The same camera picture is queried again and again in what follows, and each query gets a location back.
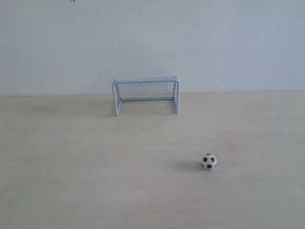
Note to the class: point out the black and white soccer ball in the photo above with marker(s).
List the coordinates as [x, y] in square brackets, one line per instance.
[209, 161]

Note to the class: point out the white miniature soccer goal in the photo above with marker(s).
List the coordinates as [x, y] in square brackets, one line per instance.
[146, 89]

